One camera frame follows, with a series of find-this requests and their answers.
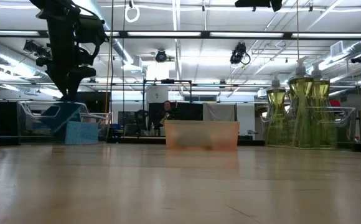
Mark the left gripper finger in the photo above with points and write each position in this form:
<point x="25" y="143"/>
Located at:
<point x="67" y="88"/>

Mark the black room divider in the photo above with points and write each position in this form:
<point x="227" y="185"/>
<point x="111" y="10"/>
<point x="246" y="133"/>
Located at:
<point x="190" y="112"/>

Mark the red background box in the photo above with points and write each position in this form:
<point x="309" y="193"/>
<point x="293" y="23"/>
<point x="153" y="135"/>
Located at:
<point x="335" y="103"/>

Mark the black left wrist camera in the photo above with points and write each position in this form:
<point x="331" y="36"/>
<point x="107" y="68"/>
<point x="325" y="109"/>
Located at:
<point x="91" y="29"/>

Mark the small background pump bottle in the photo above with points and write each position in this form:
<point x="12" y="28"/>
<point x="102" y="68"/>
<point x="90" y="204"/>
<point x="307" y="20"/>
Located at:
<point x="152" y="129"/>

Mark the grey hanging cloth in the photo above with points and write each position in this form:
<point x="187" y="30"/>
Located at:
<point x="219" y="112"/>

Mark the black ceiling light bar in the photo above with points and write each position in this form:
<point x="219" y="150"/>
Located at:
<point x="205" y="34"/>

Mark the orange plastic bin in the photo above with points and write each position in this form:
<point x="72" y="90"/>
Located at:
<point x="199" y="135"/>

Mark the clear soap bottle yellow liquid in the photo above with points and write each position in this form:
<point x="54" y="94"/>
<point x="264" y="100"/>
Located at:
<point x="322" y="118"/>
<point x="277" y="118"/>
<point x="300" y="118"/>

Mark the black double ceiling spotlight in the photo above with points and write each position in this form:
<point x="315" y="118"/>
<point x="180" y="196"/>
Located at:
<point x="31" y="46"/>

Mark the person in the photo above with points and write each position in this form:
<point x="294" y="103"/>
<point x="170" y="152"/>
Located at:
<point x="167" y="109"/>

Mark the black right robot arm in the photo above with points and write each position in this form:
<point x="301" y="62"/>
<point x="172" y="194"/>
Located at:
<point x="255" y="3"/>

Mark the dark blue sponge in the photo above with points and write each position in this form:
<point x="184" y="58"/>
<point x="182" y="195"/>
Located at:
<point x="60" y="116"/>

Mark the clear plastic bin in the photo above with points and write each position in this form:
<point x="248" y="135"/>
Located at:
<point x="345" y="124"/>
<point x="102" y="124"/>

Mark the black aluminium table frame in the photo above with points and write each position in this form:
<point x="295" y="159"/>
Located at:
<point x="137" y="140"/>

